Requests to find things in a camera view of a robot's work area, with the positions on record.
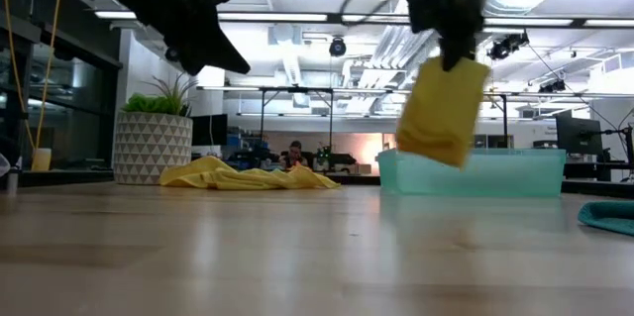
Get yellow microfiber towel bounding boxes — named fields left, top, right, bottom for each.
left=158, top=156, right=342, bottom=191
left=394, top=55, right=491, bottom=168

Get translucent teal plastic bin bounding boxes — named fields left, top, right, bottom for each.
left=375, top=147, right=568, bottom=198

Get teal microfiber towel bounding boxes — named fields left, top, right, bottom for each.
left=577, top=200, right=634, bottom=237

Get black ceiling spotlight cluster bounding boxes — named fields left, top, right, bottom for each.
left=487, top=32, right=530, bottom=61

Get silver ceiling air ducts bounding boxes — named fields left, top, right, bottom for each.
left=341, top=0, right=496, bottom=114

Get long ceiling light bar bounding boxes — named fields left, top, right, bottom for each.
left=93, top=10, right=634, bottom=29

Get black computer monitor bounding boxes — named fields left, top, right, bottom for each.
left=191, top=113, right=229, bottom=148
left=555, top=116, right=604, bottom=157

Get succulent in patterned white pot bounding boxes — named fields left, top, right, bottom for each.
left=112, top=75, right=198, bottom=186

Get person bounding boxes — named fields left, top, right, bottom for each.
left=281, top=140, right=311, bottom=169

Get dark background desk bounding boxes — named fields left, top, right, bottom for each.
left=562, top=159, right=634, bottom=183

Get black ceiling camera mount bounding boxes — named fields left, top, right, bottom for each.
left=538, top=78, right=567, bottom=94

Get black aluminium table frame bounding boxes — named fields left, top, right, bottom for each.
left=0, top=169, right=618, bottom=197

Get yellow extension cable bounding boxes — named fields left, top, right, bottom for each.
left=0, top=0, right=64, bottom=173

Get small grey metal post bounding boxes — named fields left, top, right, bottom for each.
left=5, top=157, right=21, bottom=196

